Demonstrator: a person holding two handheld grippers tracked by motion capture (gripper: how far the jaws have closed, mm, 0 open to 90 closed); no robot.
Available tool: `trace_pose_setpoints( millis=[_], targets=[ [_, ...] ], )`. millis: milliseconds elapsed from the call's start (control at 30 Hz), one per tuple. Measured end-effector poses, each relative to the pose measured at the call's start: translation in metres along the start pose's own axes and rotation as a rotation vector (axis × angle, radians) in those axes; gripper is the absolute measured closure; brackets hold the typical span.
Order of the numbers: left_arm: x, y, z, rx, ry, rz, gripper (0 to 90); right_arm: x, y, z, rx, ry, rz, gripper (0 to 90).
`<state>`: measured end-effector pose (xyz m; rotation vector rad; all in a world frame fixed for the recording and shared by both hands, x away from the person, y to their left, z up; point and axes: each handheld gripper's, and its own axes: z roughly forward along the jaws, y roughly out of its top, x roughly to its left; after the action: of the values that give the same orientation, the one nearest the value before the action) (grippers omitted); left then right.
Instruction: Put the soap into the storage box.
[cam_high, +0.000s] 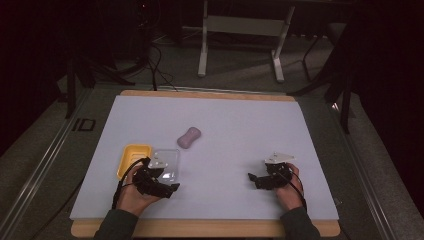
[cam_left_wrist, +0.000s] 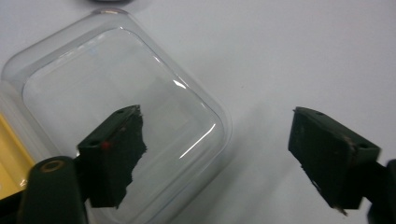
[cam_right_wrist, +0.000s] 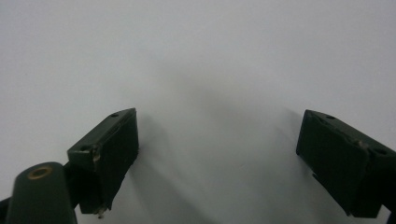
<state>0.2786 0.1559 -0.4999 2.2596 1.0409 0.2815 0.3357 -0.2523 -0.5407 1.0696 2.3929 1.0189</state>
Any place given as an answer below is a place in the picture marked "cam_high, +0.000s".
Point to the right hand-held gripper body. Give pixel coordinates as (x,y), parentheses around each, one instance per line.
(278,171)

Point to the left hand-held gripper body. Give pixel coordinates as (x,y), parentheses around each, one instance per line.
(146,180)

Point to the person's left hand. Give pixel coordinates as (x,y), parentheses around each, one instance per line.
(133,200)

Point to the person's right hand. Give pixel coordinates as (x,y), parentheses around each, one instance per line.
(289,196)

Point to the clear plastic container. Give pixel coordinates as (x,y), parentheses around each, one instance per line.
(170,165)

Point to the yellow soap dish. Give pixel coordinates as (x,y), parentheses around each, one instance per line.
(133,159)

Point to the pink soap bar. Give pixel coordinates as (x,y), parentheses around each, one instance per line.
(189,137)

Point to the white table mat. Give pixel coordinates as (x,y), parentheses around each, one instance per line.
(220,126)

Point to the black metal stand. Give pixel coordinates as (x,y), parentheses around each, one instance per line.
(340,83)
(80,73)

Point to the metal floor rail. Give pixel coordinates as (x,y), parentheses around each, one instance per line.
(43,166)
(363,173)

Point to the white metal table frame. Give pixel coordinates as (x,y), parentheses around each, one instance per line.
(246,25)

